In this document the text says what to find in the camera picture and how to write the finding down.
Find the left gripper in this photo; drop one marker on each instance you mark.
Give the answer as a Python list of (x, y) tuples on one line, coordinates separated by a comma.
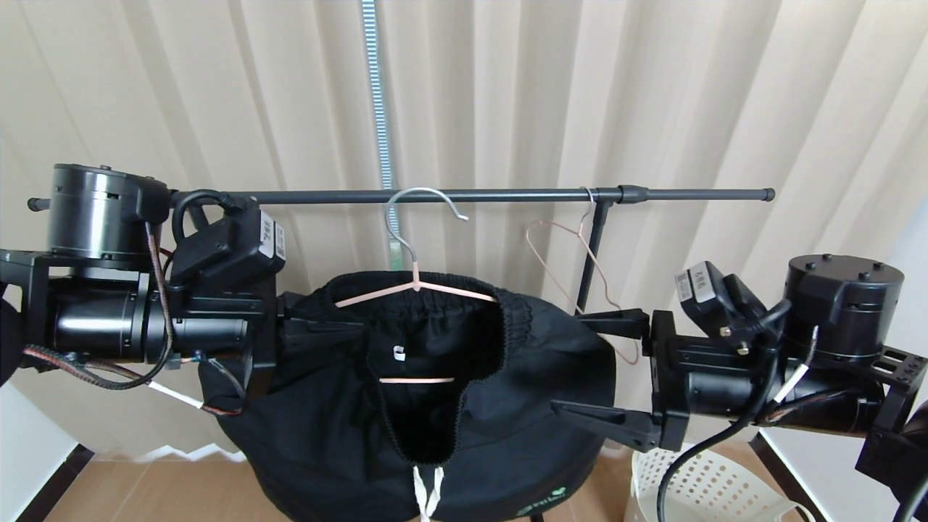
[(264, 341)]

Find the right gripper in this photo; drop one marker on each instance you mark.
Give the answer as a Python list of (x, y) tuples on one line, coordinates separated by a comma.
[(725, 384)]

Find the black garment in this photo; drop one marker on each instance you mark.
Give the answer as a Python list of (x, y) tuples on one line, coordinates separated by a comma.
[(326, 435)]

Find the pink clothes hanger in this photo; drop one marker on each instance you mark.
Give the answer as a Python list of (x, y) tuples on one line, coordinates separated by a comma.
[(415, 279), (586, 217)]

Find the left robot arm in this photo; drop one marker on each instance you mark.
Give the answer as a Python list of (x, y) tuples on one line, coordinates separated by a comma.
[(94, 210)]

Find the white laundry basket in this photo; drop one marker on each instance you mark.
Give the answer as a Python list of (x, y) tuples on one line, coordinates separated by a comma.
[(710, 486)]

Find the black clothes rack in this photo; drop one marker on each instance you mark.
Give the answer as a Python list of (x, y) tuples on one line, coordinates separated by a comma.
[(507, 196)]

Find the window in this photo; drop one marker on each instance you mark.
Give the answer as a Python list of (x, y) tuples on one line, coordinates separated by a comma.
[(377, 109)]

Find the white curtain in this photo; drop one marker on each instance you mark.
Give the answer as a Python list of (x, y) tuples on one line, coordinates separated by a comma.
[(145, 87), (725, 87)]

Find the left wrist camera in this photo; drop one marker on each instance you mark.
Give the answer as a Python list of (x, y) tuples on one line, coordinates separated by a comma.
[(232, 250)]

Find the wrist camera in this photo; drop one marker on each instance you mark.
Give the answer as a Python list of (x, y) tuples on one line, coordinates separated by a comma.
[(707, 290), (232, 250)]

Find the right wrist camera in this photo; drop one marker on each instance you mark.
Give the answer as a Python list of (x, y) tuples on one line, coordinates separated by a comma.
[(707, 290)]

